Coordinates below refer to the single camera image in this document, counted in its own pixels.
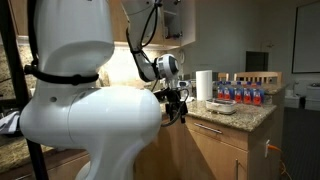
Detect black tripod pole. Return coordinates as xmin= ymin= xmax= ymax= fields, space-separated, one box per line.
xmin=0 ymin=0 xmax=49 ymax=180

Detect white paper towel roll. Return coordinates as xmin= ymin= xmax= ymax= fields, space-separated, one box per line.
xmin=196 ymin=70 xmax=212 ymax=100

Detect orange power cord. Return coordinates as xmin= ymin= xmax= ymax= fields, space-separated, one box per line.
xmin=267 ymin=143 xmax=293 ymax=180

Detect pack of water bottles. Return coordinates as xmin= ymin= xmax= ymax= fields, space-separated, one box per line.
xmin=217 ymin=81 xmax=265 ymax=106

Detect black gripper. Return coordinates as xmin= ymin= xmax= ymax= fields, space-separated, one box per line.
xmin=165 ymin=89 xmax=188 ymax=124

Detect wooden chair back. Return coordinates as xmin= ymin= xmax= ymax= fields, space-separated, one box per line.
xmin=234 ymin=71 xmax=282 ymax=84

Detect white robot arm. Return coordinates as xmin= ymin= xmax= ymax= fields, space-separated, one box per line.
xmin=20 ymin=0 xmax=187 ymax=180

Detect white board on wall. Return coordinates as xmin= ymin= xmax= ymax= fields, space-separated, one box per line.
xmin=292 ymin=1 xmax=320 ymax=74

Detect wooden upper cabinets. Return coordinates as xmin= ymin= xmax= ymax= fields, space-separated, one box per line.
xmin=8 ymin=0 xmax=196 ymax=50

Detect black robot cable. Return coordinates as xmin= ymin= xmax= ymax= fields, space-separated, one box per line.
xmin=23 ymin=0 xmax=190 ymax=128

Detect wooden kitchen drawer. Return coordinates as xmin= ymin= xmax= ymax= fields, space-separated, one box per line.
xmin=186 ymin=117 xmax=248 ymax=150

